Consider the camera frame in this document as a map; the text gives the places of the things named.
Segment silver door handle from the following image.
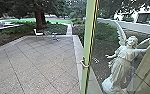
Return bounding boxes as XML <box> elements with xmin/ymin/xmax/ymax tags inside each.
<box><xmin>78</xmin><ymin>56</ymin><xmax>91</xmax><ymax>70</ymax></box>

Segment small metal outdoor table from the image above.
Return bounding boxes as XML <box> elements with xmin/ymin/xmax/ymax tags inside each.
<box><xmin>43</xmin><ymin>29</ymin><xmax>61</xmax><ymax>43</ymax></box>

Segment green garden shrubs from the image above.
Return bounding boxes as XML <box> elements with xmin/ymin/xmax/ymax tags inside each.
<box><xmin>72</xmin><ymin>21</ymin><xmax>123</xmax><ymax>56</ymax></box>

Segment white outdoor chair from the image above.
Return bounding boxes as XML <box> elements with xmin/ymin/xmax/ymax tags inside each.
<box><xmin>32</xmin><ymin>28</ymin><xmax>45</xmax><ymax>42</ymax></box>

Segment white garden statue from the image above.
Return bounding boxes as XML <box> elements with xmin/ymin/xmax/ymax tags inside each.
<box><xmin>101</xmin><ymin>21</ymin><xmax>150</xmax><ymax>94</ymax></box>

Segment low dark ground plants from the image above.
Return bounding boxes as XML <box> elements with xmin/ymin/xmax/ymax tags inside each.
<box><xmin>0</xmin><ymin>20</ymin><xmax>69</xmax><ymax>50</ymax></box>

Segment white building with dark window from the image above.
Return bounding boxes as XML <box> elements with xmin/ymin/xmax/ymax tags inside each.
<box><xmin>113</xmin><ymin>5</ymin><xmax>150</xmax><ymax>26</ymax></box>

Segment green framed glass door wall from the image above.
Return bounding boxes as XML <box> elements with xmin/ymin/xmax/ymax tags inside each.
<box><xmin>80</xmin><ymin>0</ymin><xmax>101</xmax><ymax>94</ymax></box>

